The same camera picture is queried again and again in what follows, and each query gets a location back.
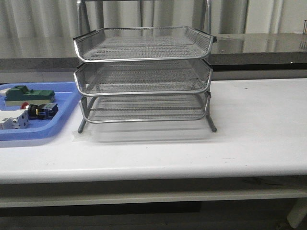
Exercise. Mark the silver mesh tray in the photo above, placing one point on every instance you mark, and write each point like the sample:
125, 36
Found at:
143, 77
138, 108
143, 43

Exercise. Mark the red emergency stop button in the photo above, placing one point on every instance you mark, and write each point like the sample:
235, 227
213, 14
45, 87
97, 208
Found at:
42, 112

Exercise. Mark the silver mesh bottom tray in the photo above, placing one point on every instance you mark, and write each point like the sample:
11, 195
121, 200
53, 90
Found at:
138, 108

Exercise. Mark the silver mesh top tray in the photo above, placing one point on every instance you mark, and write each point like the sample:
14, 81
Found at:
143, 43

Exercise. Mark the blue plastic tray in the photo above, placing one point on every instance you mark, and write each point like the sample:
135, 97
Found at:
66, 96

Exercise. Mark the white circuit breaker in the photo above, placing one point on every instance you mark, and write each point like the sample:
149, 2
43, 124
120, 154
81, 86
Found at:
17, 119

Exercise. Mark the green terminal block module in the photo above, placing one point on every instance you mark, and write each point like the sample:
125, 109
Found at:
19, 94

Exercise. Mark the dark granite counter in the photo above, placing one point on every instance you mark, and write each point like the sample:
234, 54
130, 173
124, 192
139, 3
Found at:
230, 52

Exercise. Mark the white table leg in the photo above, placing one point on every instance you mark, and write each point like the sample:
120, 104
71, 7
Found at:
297, 213

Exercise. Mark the grey metal rack frame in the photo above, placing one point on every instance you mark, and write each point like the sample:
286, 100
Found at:
83, 25

